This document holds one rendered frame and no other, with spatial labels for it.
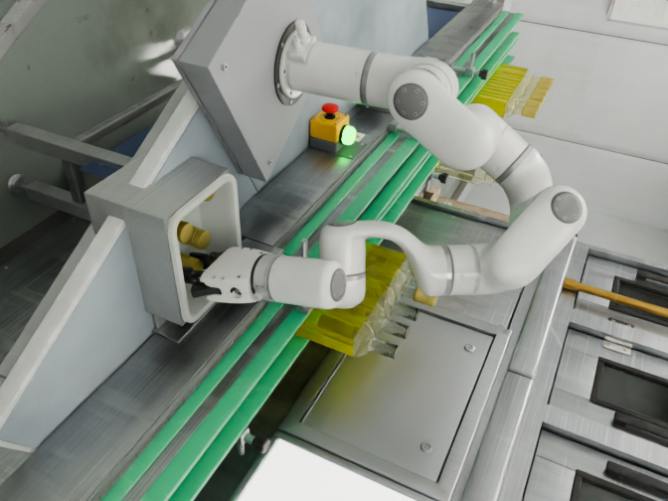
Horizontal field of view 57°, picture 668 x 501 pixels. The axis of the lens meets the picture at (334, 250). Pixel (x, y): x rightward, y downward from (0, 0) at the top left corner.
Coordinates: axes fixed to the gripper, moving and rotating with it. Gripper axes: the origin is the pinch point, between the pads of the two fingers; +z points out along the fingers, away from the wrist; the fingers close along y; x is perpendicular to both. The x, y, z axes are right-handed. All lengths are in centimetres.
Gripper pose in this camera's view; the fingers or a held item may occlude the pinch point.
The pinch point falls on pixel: (193, 267)
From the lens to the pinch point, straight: 108.8
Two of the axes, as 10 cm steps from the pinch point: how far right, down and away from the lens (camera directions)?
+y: 4.4, -5.5, 7.1
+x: -2.1, -8.3, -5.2
